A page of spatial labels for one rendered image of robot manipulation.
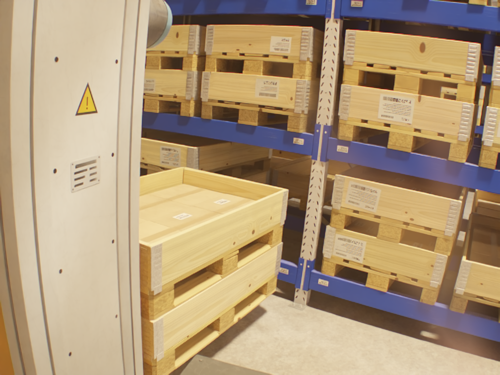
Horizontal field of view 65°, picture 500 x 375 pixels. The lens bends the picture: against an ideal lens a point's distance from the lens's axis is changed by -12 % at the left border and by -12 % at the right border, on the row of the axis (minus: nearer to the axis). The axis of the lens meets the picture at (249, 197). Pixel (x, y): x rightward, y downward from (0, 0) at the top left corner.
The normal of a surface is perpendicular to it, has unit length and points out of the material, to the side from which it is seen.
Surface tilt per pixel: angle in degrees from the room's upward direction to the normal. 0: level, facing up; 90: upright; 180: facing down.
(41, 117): 90
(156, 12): 77
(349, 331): 0
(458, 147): 90
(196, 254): 90
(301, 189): 90
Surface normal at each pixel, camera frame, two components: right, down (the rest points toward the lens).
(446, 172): -0.50, 0.19
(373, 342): 0.08, -0.96
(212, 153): 0.85, 0.21
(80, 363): 0.95, 0.16
